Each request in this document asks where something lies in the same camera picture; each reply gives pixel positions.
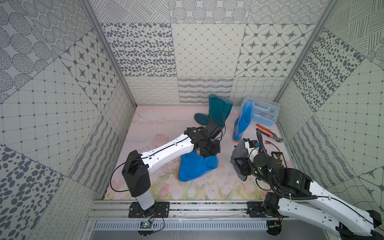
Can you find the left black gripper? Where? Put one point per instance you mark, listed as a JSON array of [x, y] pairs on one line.
[[212, 132]]

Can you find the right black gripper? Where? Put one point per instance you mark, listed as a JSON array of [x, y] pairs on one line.
[[246, 163]]

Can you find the grey microfibre cloth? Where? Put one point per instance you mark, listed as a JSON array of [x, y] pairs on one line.
[[237, 156]]

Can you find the blue rubber boot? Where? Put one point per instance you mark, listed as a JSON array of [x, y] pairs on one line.
[[193, 166], [243, 121]]

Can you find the green rubber boot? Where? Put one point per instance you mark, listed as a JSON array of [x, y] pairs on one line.
[[219, 110]]

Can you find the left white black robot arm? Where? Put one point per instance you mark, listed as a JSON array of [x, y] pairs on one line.
[[138, 167]]

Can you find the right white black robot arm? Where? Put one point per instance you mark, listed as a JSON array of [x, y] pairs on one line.
[[294, 194]]

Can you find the light blue plastic toolbox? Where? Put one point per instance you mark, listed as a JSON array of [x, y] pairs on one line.
[[265, 112]]

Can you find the white ventilation grille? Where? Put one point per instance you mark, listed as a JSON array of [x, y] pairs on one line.
[[176, 225]]

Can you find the orange handled pliers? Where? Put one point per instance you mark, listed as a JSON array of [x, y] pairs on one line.
[[269, 133]]

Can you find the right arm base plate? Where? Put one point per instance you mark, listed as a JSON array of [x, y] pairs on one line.
[[263, 210]]

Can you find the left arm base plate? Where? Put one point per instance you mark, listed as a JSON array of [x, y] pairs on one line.
[[159, 209]]

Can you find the aluminium mounting rail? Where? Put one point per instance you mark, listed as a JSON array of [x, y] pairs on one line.
[[200, 210]]

